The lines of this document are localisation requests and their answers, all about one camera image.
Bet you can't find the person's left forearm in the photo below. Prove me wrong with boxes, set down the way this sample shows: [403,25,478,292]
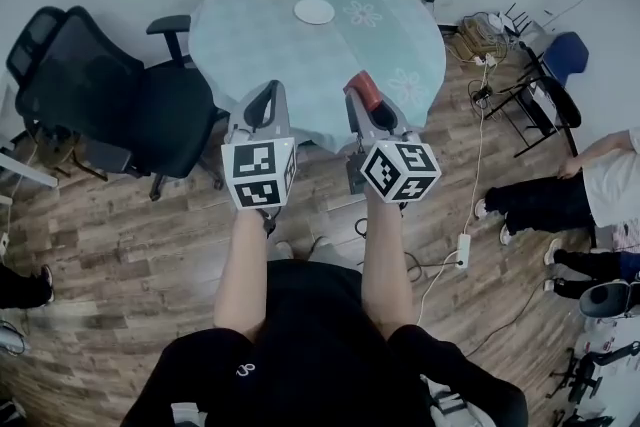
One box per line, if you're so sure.
[214,208,270,346]

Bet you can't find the white round plate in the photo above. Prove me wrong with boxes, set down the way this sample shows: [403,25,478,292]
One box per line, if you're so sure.
[293,0,335,25]

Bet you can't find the black office chair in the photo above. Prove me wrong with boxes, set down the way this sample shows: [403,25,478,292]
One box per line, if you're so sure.
[4,4,226,202]

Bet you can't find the white and black machine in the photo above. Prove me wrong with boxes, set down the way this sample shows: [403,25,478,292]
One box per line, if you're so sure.
[547,278,640,427]

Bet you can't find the person's black shirt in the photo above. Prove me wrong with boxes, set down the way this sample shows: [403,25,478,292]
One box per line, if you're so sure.
[119,258,529,427]

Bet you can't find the red block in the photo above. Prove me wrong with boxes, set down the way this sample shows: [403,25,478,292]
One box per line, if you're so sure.
[348,70,380,112]

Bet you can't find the router with antennas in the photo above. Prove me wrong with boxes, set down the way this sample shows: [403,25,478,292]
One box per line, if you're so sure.
[487,2,534,39]

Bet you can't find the tan box with cables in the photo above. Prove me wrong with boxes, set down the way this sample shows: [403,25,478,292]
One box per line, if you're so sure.
[457,17,506,61]

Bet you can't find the person's right forearm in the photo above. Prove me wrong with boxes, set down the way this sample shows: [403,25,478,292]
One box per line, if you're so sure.
[360,187,416,341]

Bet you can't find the white desk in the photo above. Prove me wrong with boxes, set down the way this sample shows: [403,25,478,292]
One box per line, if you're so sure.
[0,147,60,190]

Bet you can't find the white power cable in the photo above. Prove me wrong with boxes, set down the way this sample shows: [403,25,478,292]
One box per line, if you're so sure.
[462,59,494,236]

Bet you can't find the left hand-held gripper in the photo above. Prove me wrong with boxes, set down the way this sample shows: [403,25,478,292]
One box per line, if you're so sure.
[221,80,299,237]

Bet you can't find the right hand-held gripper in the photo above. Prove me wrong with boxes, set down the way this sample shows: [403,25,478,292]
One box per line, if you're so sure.
[343,87,442,205]

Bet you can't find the pale green floral tablecloth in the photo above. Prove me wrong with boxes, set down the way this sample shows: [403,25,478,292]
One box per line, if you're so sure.
[187,0,448,154]

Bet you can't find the black metal frame chair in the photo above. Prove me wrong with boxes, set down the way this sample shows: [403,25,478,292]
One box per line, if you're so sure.
[484,47,584,159]

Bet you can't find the blue chair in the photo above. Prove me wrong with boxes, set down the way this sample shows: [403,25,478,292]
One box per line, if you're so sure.
[542,31,590,89]

